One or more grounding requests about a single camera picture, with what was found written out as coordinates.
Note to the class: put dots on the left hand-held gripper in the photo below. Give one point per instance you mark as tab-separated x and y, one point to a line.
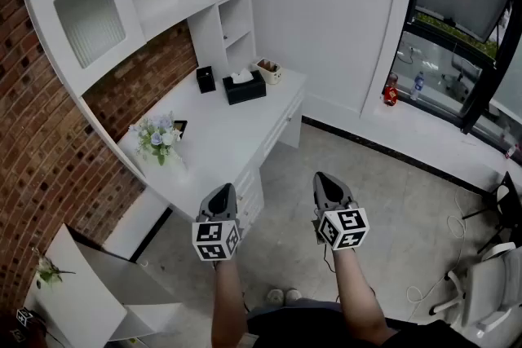
214	236

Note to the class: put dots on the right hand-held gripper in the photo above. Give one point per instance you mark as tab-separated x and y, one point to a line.
342	230

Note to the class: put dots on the white paper sheet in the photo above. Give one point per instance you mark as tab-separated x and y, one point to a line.
240	76

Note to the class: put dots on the person's left forearm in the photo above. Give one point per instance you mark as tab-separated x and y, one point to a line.
228	305

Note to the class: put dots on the person's right forearm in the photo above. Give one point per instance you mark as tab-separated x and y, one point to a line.
359	297

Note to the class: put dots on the black leather tissue box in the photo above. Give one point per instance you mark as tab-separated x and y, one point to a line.
246	91

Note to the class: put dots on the white desk with drawers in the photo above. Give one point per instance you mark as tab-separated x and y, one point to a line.
285	122

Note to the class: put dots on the blue white flower bouquet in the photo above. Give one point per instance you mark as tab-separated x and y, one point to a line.
157	136

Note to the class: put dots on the person's right white shoe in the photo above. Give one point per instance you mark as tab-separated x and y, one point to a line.
293	296

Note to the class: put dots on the person's white shoe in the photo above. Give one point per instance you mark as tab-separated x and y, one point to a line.
275	297
293	296

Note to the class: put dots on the person's left white shoe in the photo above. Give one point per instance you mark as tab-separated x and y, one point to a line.
275	297

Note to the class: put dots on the red figurine on sill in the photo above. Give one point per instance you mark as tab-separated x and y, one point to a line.
390	93

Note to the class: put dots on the black square pen holder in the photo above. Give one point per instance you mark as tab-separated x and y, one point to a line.
206	80

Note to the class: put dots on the person's dark clothing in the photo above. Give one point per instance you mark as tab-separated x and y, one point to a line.
318	326

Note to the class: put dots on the cream desk organizer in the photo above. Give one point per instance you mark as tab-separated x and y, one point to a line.
269	73

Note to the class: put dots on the clear water bottle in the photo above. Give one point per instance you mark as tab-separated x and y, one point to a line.
417	85

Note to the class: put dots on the white low cabinet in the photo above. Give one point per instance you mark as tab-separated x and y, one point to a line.
81	305

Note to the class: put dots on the black folding stand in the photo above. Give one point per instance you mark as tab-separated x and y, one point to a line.
507	191

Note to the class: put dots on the white office chair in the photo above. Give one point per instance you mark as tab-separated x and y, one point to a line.
489	289

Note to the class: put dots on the small white flower sprig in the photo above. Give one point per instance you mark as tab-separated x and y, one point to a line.
49	275

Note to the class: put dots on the ribbed glass cabinet door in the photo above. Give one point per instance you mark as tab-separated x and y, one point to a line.
89	20

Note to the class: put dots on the black picture frame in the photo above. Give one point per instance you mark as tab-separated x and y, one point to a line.
180	128

